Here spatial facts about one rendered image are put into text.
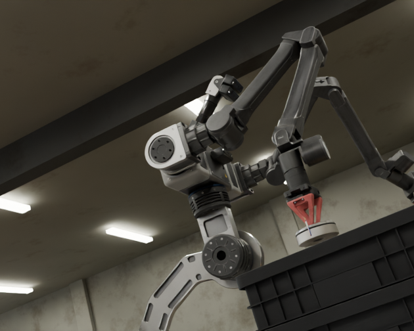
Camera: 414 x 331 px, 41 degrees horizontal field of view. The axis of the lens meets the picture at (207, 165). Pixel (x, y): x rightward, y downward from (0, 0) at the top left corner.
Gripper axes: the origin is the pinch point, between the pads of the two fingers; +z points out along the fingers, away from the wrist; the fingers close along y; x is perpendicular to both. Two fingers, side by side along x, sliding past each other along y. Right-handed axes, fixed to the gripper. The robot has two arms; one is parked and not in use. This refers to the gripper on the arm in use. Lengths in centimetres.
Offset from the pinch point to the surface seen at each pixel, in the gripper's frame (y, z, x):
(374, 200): 762, -156, 96
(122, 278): 716, -183, 566
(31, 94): 184, -226, 238
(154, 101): 240, -197, 158
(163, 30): 205, -228, 115
